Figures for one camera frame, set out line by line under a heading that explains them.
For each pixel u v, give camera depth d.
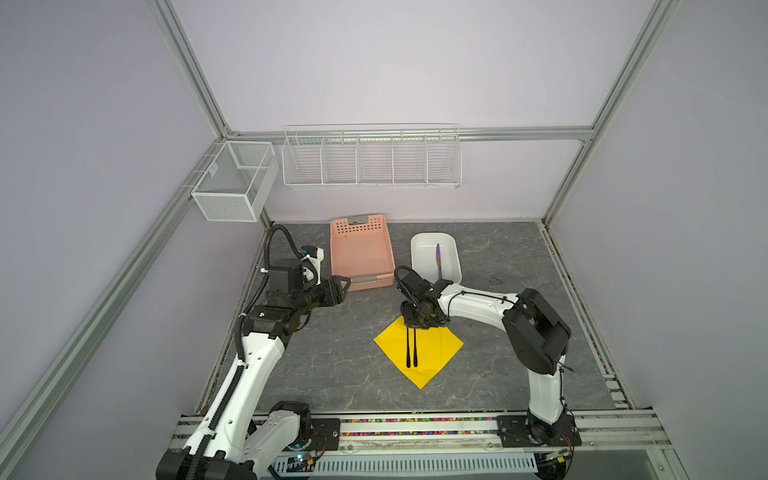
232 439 0.39
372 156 1.08
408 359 0.86
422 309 0.69
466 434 0.75
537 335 0.50
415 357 0.87
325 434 0.74
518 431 0.74
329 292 0.67
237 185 1.02
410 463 0.71
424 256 1.11
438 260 1.08
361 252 1.09
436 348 0.87
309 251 0.66
